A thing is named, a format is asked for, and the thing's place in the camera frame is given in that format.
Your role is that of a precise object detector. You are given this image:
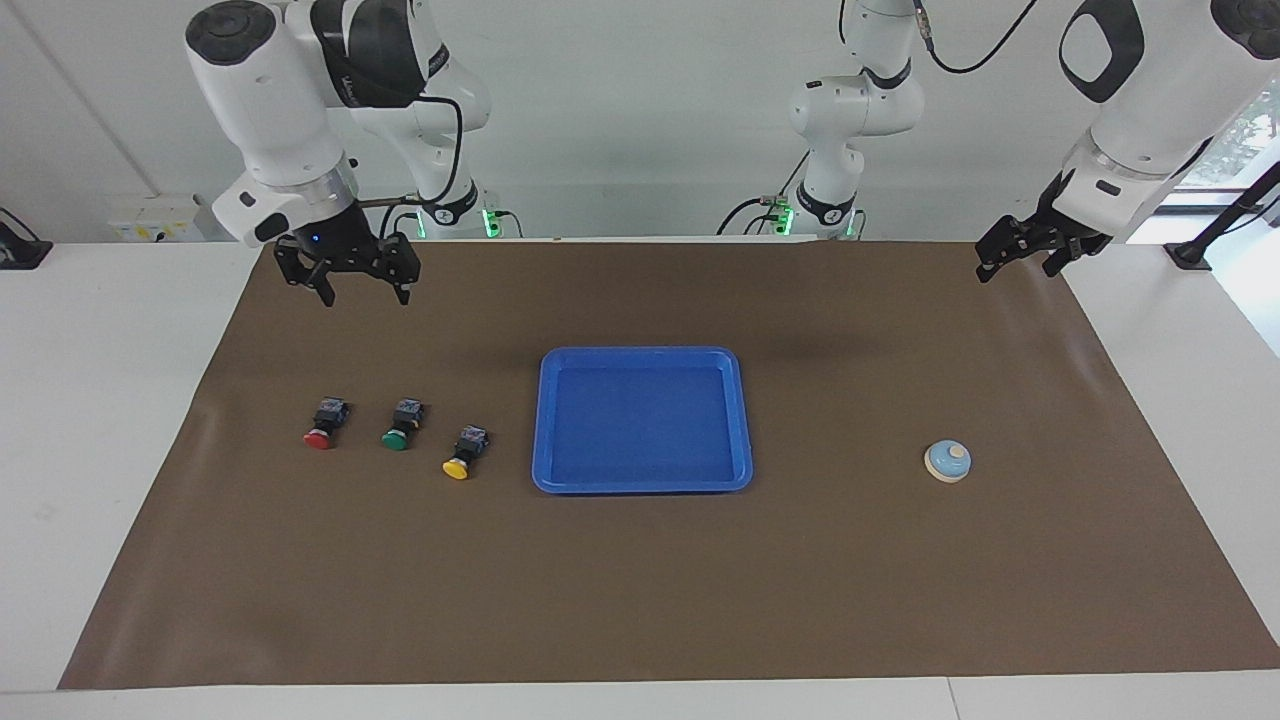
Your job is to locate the black stand with base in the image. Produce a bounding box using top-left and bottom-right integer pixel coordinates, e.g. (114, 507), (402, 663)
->
(1163, 160), (1280, 271)

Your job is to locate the black base cable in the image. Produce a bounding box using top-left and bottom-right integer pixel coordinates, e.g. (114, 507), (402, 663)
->
(715, 150), (811, 237)
(378, 193), (426, 242)

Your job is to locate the yellow push button switch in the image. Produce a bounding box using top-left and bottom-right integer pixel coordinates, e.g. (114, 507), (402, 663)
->
(442, 425), (490, 481)

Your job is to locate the brown table mat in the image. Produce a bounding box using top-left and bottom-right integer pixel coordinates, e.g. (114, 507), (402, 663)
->
(58, 240), (1280, 691)

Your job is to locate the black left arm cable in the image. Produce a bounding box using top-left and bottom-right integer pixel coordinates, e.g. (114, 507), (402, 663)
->
(838, 0), (1037, 73)

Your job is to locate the blue plastic tray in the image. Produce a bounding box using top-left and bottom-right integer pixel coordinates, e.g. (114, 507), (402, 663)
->
(531, 346), (754, 496)

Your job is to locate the white wall socket box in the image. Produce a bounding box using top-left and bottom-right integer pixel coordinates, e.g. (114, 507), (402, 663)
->
(108, 195), (216, 243)

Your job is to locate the red push button switch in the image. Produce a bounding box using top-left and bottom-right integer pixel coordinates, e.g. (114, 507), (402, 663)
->
(303, 397), (351, 451)

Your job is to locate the window pane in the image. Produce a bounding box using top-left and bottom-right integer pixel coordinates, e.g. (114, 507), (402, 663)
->
(1180, 85), (1280, 191)

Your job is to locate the light blue call bell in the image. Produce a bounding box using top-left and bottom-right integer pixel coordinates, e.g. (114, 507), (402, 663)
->
(923, 439), (973, 484)

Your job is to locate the green push button switch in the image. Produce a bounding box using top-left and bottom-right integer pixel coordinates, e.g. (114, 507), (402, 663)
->
(381, 397), (425, 452)

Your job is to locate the black table clamp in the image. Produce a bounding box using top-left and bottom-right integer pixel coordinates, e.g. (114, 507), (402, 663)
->
(0, 207), (53, 271)

